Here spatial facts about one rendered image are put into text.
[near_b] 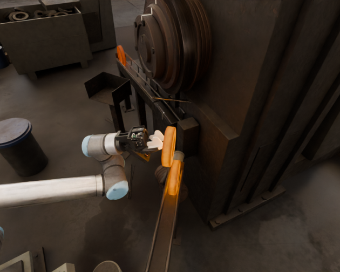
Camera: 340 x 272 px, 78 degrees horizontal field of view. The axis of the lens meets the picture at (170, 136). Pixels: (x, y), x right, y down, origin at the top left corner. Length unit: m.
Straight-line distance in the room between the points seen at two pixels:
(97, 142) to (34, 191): 0.27
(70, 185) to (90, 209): 0.92
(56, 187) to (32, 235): 1.02
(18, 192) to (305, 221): 1.76
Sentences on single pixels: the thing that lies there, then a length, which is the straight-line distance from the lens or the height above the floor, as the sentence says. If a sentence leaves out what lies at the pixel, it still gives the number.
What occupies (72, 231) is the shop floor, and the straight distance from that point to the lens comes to 1.76.
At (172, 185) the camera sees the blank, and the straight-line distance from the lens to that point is 0.90.
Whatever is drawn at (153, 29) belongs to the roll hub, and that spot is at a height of 1.22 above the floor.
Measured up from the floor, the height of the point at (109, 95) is 0.60.
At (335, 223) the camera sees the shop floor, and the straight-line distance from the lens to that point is 2.03.
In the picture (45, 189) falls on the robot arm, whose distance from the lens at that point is 0.88.
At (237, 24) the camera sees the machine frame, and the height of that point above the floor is 1.28.
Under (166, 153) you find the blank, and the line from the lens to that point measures 0.75.
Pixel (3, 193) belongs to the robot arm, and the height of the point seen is 0.89.
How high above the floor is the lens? 1.51
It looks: 44 degrees down
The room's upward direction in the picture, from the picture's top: straight up
